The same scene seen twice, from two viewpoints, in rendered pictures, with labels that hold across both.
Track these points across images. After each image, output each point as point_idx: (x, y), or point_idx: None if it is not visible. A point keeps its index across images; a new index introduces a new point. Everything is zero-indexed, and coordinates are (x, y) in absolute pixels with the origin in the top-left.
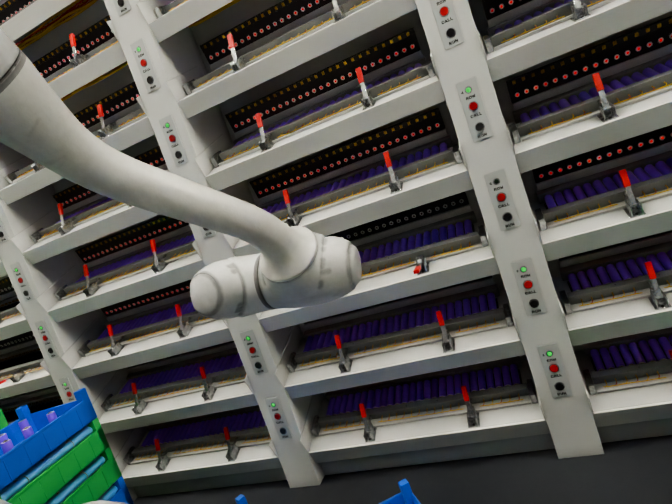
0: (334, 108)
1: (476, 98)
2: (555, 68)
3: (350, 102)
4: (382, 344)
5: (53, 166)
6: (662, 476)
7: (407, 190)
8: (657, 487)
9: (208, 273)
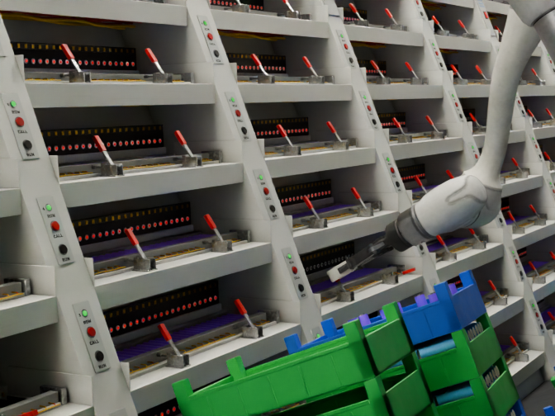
0: (309, 146)
1: (391, 166)
2: None
3: (316, 146)
4: None
5: (525, 62)
6: (533, 413)
7: (378, 215)
8: (540, 413)
9: (474, 176)
